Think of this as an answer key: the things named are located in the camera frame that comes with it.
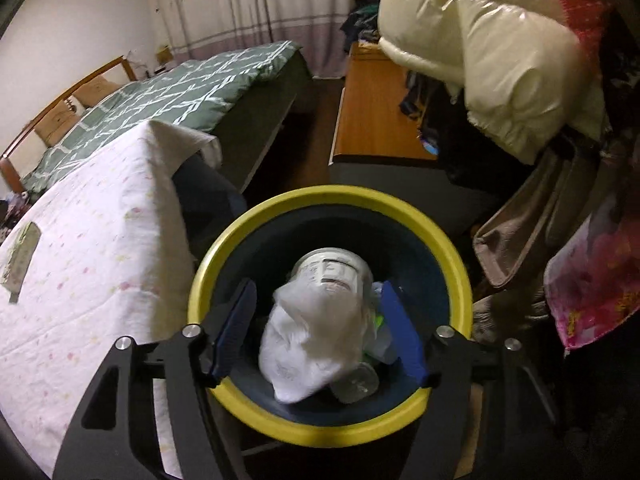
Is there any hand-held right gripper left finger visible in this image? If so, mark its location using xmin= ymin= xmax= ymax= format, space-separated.
xmin=52 ymin=277 xmax=258 ymax=480

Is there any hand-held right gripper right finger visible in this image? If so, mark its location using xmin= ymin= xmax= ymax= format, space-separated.
xmin=379 ymin=280 xmax=566 ymax=480

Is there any green plastic bag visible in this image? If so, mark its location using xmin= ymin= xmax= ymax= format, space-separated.
xmin=367 ymin=310 xmax=392 ymax=342

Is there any small white bottle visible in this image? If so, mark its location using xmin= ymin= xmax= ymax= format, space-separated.
xmin=330 ymin=362 xmax=381 ymax=405

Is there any white foam wrap sheet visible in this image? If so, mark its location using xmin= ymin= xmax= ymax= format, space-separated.
xmin=259 ymin=280 xmax=373 ymax=405

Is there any printed instant noodle cup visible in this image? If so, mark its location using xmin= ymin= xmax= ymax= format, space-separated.
xmin=287 ymin=249 xmax=375 ymax=311

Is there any yellow rimmed dark trash bin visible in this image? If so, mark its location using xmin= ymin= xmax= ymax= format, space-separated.
xmin=187 ymin=185 xmax=473 ymax=448

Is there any white floral tablecloth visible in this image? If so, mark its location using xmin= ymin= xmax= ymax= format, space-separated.
xmin=0 ymin=120 xmax=223 ymax=461

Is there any beige brown bag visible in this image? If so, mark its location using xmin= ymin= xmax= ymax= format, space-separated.
xmin=472 ymin=135 xmax=601 ymax=291

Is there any pink floral cloth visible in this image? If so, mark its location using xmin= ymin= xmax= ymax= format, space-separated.
xmin=542 ymin=195 xmax=640 ymax=351

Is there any wooden cabinet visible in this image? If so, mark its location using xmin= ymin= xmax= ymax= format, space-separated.
xmin=327 ymin=42 xmax=451 ymax=166

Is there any white box green print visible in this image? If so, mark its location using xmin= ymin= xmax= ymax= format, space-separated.
xmin=0 ymin=222 xmax=42 ymax=306

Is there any bed with green quilt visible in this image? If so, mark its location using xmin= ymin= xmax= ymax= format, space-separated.
xmin=0 ymin=40 xmax=313 ymax=196

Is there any green plaid duvet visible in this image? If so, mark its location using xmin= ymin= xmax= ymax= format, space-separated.
xmin=20 ymin=40 xmax=303 ymax=191

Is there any clothes pile on nightstand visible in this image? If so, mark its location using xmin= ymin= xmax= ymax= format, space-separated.
xmin=0 ymin=195 xmax=31 ymax=241

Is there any plain brown pillow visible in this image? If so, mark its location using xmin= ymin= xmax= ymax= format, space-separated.
xmin=72 ymin=77 xmax=123 ymax=108

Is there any brown pillow with face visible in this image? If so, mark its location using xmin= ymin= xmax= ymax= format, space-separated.
xmin=32 ymin=95 xmax=83 ymax=143

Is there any cream puffer jacket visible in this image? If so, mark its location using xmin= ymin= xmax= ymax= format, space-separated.
xmin=377 ymin=0 xmax=608 ymax=166

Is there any dark clothes pile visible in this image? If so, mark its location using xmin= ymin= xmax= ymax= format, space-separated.
xmin=340 ymin=0 xmax=388 ymax=53

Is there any beige pink curtain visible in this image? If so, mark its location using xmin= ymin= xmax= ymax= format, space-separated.
xmin=145 ymin=0 xmax=396 ymax=81

